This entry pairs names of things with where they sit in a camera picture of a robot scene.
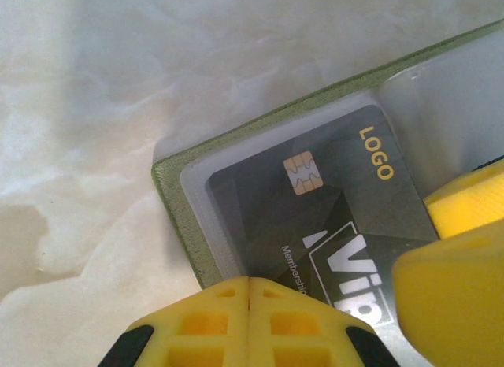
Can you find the black VIP card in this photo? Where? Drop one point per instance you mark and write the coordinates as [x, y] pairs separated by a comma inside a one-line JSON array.
[[315, 209]]

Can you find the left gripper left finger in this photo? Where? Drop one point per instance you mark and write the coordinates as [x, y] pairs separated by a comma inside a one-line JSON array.
[[204, 327]]

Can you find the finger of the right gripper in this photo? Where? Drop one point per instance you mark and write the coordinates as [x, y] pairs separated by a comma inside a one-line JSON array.
[[468, 201], [453, 296]]

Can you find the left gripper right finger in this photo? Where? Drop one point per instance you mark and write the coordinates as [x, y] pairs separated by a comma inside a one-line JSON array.
[[295, 327]]

